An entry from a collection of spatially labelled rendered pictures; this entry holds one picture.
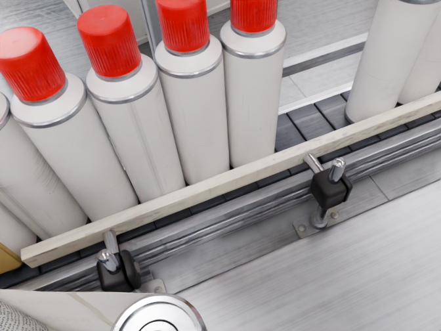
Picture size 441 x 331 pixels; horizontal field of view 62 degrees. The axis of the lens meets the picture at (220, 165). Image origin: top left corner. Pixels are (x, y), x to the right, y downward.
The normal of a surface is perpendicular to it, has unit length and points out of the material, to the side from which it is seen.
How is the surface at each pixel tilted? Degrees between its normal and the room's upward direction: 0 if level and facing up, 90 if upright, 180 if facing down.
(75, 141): 90
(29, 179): 90
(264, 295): 0
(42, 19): 0
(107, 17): 3
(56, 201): 90
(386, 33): 90
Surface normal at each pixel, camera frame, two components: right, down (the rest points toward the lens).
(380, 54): -0.66, 0.63
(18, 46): -0.07, -0.61
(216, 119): 0.66, 0.59
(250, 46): -0.18, 0.16
